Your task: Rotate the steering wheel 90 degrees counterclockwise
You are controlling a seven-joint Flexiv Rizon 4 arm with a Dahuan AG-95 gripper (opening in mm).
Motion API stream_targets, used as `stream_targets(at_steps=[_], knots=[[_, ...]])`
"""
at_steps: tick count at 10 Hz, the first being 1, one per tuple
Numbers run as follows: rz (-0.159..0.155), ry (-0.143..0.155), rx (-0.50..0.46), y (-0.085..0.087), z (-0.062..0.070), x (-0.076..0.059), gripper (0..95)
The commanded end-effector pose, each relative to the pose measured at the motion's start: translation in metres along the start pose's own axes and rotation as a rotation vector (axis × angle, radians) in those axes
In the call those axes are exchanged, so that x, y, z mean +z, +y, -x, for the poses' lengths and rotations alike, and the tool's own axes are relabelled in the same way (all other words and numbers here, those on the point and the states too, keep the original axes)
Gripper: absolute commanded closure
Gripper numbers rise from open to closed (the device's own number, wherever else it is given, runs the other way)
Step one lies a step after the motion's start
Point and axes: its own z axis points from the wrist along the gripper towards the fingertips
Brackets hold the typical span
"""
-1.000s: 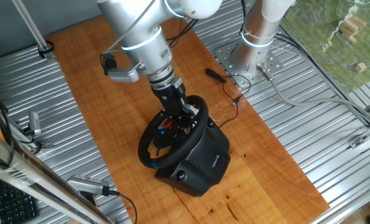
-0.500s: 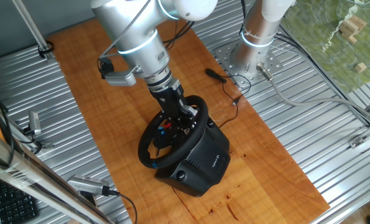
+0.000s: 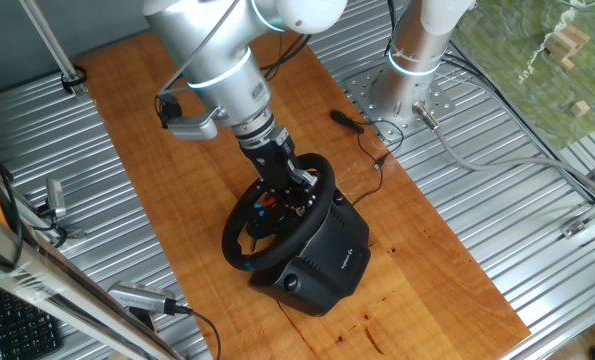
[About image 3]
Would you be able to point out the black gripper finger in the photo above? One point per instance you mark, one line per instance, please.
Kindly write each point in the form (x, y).
(304, 192)
(279, 195)

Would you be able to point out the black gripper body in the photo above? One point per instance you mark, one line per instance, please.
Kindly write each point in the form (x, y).
(272, 165)

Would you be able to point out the black keyboard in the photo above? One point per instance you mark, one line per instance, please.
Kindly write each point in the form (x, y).
(24, 330)

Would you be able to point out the black leather steering wheel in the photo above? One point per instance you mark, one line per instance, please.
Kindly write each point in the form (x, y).
(277, 248)

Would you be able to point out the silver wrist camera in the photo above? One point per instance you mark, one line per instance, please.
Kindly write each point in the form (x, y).
(194, 127)

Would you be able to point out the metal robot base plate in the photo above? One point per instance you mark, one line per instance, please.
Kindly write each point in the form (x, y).
(362, 92)

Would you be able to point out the wooden board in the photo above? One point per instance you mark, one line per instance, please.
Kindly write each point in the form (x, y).
(167, 200)

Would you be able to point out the green mat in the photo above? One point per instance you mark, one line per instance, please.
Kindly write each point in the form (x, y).
(502, 100)

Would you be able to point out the black wheel base housing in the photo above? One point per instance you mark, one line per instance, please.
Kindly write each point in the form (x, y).
(327, 260)

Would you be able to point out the silver ribbed camera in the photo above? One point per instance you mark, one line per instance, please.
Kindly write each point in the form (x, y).
(137, 296)

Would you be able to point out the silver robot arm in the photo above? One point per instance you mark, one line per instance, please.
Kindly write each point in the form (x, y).
(217, 55)

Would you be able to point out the thin metal pole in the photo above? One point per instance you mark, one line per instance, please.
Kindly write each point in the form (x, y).
(47, 35)

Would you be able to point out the light wooden block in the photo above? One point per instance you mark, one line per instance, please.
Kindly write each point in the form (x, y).
(580, 108)
(572, 35)
(559, 55)

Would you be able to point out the metal frame bar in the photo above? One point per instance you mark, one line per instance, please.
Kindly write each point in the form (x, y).
(52, 290)

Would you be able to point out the small metal bracket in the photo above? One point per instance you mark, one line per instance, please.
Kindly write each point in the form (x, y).
(573, 228)

